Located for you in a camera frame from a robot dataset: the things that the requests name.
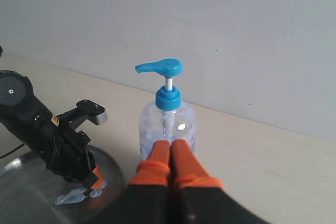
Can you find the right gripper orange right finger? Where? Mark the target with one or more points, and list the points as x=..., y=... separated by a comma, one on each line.
x=200, y=196

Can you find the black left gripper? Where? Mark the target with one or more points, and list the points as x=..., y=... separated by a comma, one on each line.
x=64, y=150

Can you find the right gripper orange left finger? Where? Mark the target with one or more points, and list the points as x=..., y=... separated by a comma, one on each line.
x=145, y=196

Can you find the pale blue soap blob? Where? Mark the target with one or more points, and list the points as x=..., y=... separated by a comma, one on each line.
x=79, y=194

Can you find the blue pump soap bottle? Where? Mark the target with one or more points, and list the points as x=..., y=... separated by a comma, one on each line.
x=167, y=117

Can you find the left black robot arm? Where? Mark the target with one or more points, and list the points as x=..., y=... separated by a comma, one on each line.
x=19, y=106

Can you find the round steel plate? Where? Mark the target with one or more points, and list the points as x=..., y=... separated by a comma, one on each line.
x=29, y=191

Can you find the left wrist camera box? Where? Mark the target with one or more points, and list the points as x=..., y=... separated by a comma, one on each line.
x=84, y=110

